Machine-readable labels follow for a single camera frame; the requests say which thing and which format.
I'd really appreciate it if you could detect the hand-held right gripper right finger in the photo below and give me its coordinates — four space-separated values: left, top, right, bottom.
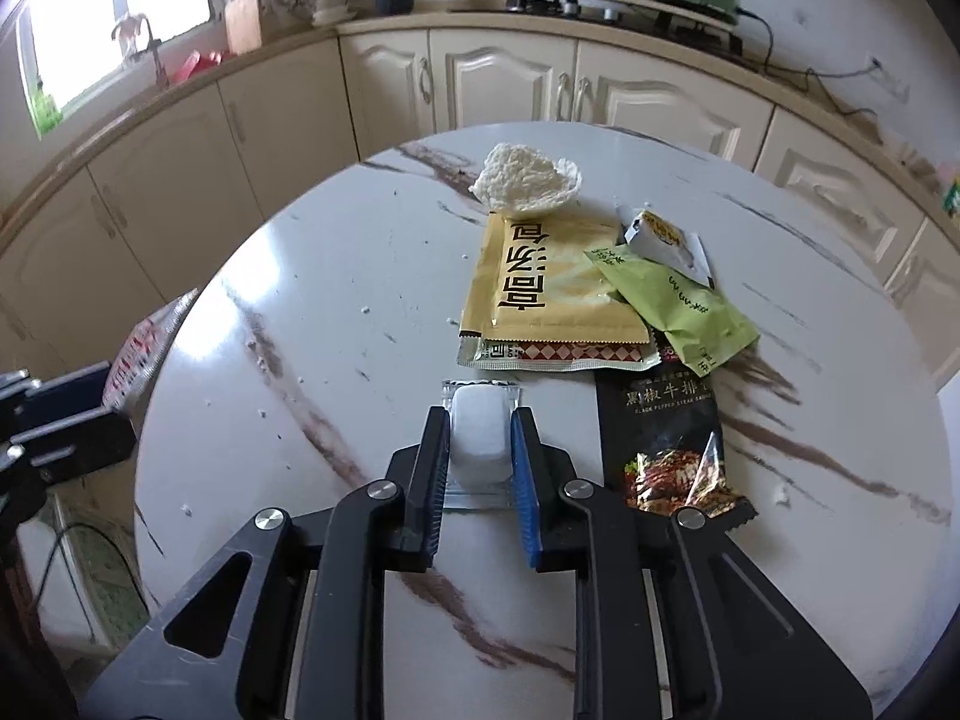
508 406 875 720

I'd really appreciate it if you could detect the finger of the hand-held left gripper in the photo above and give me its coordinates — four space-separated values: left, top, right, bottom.
0 409 137 485
0 362 113 428

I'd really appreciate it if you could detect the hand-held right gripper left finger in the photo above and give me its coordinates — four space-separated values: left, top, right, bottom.
79 405 455 720

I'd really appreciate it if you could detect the white block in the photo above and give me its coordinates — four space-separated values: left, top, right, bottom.
441 381 522 512

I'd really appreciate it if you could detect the red white checkered packet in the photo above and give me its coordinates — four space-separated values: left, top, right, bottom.
105 307 188 410

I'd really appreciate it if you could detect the white yellow sachet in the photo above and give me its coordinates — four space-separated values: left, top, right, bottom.
624 208 713 287

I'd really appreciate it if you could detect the green patterned floor mat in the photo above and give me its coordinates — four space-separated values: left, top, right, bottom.
37 495 155 650

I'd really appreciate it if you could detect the black steak sauce packet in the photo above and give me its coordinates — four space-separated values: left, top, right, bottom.
595 349 757 533

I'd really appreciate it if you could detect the golden soup packet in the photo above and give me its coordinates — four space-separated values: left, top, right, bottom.
456 208 652 372

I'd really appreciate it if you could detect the light green packet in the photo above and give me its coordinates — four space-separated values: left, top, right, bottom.
583 244 760 377

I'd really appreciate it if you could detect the green plant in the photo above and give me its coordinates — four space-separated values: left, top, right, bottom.
30 82 65 132

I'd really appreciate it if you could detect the red item on counter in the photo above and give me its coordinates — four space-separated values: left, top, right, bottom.
166 51 230 85

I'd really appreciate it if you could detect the metal faucet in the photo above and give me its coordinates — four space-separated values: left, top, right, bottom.
112 13 170 87

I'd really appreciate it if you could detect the window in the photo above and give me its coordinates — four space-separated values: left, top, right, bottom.
0 0 215 140

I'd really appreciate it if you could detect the cream kitchen cabinet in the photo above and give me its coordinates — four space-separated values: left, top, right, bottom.
0 15 960 391

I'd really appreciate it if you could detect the wooden cutting board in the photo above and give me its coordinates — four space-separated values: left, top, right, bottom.
225 0 263 55

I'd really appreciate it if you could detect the black power cable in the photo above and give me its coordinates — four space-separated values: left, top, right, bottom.
739 7 901 128

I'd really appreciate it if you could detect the white wall socket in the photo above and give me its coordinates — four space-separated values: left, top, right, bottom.
866 52 912 102

